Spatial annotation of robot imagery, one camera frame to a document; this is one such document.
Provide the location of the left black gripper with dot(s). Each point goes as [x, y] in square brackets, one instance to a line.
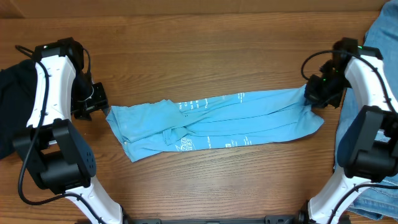
[83, 112]

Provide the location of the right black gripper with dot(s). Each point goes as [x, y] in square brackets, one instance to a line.
[315, 93]

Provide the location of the light blue printed t-shirt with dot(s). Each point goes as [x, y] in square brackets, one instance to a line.
[240, 119]

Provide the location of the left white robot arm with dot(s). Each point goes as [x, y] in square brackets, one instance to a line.
[57, 161]

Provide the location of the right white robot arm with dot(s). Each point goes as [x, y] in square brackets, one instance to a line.
[367, 153]

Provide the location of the black folded garment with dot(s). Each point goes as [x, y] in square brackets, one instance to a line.
[18, 87]

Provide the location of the blue denim jeans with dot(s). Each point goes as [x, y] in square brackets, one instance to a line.
[374, 202]

